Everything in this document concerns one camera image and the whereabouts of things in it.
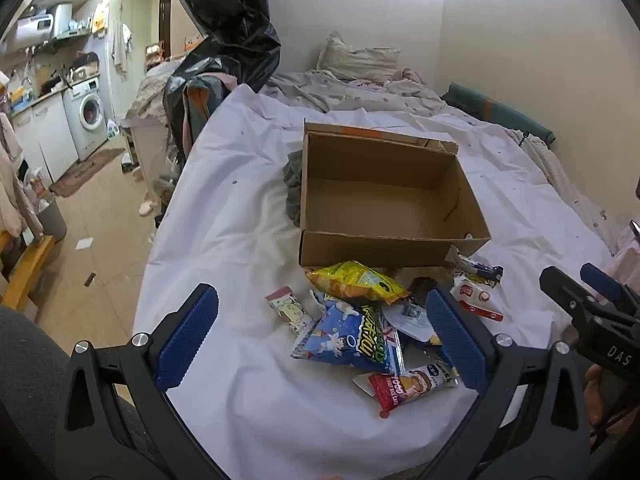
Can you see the teal orange fabric bag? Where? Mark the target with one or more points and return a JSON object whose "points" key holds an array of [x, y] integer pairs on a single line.
{"points": [[200, 105]]}

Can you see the yellow wooden chair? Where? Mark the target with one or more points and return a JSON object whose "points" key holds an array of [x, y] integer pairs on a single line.
{"points": [[27, 265]]}

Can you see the red snack bar packet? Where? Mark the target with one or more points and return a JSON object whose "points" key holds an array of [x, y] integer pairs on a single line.
{"points": [[395, 385]]}

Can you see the white floor cabinets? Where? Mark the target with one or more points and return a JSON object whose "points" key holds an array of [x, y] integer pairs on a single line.
{"points": [[45, 135]]}

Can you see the grey floral quilt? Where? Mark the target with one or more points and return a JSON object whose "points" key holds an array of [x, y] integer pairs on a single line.
{"points": [[350, 95]]}

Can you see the grey trash bin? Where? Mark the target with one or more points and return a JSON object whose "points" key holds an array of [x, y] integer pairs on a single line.
{"points": [[52, 220]]}

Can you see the blue white snack bag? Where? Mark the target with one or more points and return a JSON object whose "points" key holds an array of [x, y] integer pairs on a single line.
{"points": [[340, 335]]}

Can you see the rolled green mat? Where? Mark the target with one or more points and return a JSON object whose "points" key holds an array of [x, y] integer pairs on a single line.
{"points": [[495, 110]]}

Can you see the brown patterned rug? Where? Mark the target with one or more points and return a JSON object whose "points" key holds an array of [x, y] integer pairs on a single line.
{"points": [[85, 170]]}

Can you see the clear packet of dark snack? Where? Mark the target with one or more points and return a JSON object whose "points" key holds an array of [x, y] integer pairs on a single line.
{"points": [[422, 287]]}

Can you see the black plastic bag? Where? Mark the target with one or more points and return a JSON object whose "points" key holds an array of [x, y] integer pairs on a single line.
{"points": [[225, 20]]}

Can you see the pink cloth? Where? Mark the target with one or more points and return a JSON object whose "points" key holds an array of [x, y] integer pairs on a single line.
{"points": [[407, 76]]}

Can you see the white red snack packet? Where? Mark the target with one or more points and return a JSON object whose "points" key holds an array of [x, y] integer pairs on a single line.
{"points": [[472, 295]]}

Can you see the white hanging towel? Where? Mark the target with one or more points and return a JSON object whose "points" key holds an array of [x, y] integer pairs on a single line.
{"points": [[121, 47]]}

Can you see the small dark floor object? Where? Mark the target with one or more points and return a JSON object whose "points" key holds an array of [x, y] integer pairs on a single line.
{"points": [[90, 280]]}

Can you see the person's dark grey clothing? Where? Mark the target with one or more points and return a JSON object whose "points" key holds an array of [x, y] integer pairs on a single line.
{"points": [[30, 385]]}

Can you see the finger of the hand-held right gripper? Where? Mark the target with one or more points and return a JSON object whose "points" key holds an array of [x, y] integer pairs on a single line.
{"points": [[557, 282], [597, 276]]}

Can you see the white wall appliance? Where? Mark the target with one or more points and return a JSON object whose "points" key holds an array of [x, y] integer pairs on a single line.
{"points": [[35, 27]]}

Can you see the dark grey cloth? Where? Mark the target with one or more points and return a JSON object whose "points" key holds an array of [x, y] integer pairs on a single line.
{"points": [[294, 180]]}

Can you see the white slipper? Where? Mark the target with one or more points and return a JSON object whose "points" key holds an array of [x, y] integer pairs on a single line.
{"points": [[146, 208]]}

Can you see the yellow white hanging bag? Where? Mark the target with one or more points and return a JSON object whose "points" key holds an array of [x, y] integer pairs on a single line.
{"points": [[101, 20]]}

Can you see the white washing machine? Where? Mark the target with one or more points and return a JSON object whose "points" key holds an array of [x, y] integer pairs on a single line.
{"points": [[87, 115]]}

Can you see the folded beige quilt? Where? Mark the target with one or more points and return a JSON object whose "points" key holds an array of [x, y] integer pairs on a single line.
{"points": [[155, 90]]}

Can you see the beige hanging garment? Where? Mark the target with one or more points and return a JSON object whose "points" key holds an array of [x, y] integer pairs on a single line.
{"points": [[12, 185]]}

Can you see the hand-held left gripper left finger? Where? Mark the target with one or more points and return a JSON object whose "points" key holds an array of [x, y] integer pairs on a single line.
{"points": [[187, 335]]}

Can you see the small brown cardboard box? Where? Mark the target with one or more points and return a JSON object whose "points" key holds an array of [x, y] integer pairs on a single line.
{"points": [[85, 67]]}

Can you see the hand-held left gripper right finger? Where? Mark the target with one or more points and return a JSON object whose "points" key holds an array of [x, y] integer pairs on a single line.
{"points": [[457, 340]]}

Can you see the pink cartoon snack packet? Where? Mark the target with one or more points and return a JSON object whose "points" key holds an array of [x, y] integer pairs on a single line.
{"points": [[290, 310]]}

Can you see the person's right hand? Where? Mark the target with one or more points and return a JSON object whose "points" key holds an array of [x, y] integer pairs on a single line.
{"points": [[595, 395]]}

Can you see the white blue snack packet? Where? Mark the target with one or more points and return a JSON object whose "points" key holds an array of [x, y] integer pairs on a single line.
{"points": [[480, 267]]}

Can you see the beige striped pillow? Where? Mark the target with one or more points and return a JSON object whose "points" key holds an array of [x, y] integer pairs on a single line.
{"points": [[357, 57]]}

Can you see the white paper sheet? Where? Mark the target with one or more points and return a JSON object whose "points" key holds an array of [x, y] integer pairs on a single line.
{"points": [[84, 244]]}

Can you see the white water heater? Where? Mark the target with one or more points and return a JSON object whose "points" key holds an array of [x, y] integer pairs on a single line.
{"points": [[62, 19]]}

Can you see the yellow snack bag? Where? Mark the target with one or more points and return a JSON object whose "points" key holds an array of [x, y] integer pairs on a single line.
{"points": [[357, 280]]}

